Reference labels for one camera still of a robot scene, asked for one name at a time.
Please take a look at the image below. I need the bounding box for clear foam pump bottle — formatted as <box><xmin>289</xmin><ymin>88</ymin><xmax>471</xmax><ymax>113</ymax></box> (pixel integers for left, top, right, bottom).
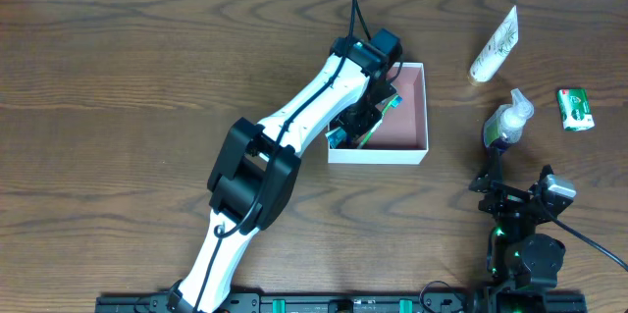
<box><xmin>483</xmin><ymin>88</ymin><xmax>534</xmax><ymax>152</ymax></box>

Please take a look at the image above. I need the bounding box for red white toothpaste tube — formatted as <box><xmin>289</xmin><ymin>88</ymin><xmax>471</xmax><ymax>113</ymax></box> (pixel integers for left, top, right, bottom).
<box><xmin>325</xmin><ymin>127</ymin><xmax>347</xmax><ymax>149</ymax></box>

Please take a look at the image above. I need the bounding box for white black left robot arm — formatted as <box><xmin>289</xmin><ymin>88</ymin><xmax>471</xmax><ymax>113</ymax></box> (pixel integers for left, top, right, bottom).
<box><xmin>167</xmin><ymin>29</ymin><xmax>402</xmax><ymax>312</ymax></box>

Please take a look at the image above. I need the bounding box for white box pink interior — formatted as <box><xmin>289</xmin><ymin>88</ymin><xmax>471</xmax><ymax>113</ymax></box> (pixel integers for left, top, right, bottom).
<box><xmin>328</xmin><ymin>63</ymin><xmax>429</xmax><ymax>165</ymax></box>

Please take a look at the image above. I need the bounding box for green Dettol soap box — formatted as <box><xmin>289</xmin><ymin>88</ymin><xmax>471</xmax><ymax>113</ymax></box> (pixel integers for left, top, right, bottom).
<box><xmin>557</xmin><ymin>88</ymin><xmax>595</xmax><ymax>131</ymax></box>

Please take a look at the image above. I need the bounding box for green toothbrush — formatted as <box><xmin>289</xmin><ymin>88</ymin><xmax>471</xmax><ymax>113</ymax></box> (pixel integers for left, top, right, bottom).
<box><xmin>356</xmin><ymin>94</ymin><xmax>402</xmax><ymax>149</ymax></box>

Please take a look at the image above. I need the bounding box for cream leaf-print lotion tube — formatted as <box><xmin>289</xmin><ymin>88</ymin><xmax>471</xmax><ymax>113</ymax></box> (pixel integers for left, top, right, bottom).
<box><xmin>468</xmin><ymin>6</ymin><xmax>519</xmax><ymax>84</ymax></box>

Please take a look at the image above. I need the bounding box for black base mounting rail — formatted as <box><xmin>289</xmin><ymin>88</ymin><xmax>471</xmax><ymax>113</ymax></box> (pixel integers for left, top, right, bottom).
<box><xmin>94</xmin><ymin>291</ymin><xmax>588</xmax><ymax>313</ymax></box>

